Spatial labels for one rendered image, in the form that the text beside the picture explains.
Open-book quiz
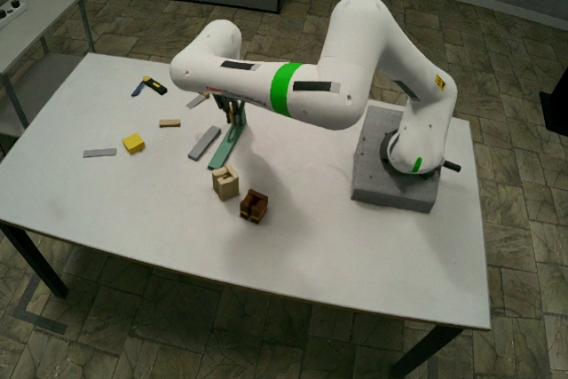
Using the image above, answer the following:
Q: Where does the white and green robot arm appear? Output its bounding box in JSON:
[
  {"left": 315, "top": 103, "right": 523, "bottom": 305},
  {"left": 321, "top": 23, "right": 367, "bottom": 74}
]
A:
[{"left": 170, "top": 0, "right": 462, "bottom": 181}]

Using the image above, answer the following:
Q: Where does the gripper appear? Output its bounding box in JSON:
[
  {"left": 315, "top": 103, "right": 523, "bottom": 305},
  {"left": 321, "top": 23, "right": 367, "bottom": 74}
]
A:
[{"left": 212, "top": 94, "right": 246, "bottom": 127}]

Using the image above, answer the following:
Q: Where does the yellow block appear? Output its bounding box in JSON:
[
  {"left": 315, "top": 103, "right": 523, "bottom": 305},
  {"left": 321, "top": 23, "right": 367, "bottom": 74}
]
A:
[{"left": 122, "top": 132, "right": 146, "bottom": 155}]

